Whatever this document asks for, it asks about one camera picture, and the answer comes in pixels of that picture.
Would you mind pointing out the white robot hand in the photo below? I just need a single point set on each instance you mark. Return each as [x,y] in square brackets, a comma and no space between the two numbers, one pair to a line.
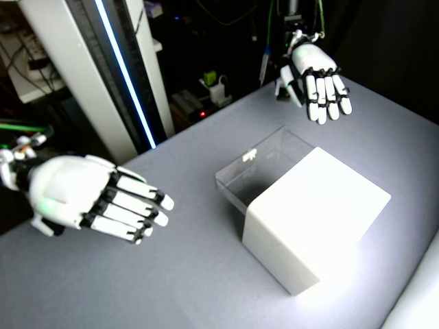
[310,58]
[65,185]

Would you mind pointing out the grey table cloth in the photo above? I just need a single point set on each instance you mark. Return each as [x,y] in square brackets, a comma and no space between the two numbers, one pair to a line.
[154,281]

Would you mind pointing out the hanging blue white connector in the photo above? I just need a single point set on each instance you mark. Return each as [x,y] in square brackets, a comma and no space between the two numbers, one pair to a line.
[264,65]

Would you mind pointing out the white column with blue light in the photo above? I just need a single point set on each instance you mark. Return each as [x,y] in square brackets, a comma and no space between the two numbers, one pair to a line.
[85,68]

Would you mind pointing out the large white box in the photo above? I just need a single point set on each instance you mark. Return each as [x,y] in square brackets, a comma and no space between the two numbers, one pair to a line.
[315,205]

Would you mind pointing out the white power adapter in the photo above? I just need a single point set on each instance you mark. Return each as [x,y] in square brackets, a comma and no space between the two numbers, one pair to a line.
[217,92]

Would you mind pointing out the black device with red light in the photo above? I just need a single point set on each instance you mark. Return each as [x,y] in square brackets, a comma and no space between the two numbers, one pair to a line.
[190,103]

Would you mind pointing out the green plug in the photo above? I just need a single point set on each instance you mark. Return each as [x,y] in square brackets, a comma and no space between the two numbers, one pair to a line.
[209,78]

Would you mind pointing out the clear plastic container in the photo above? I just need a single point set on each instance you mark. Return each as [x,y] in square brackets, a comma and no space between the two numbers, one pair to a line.
[260,161]

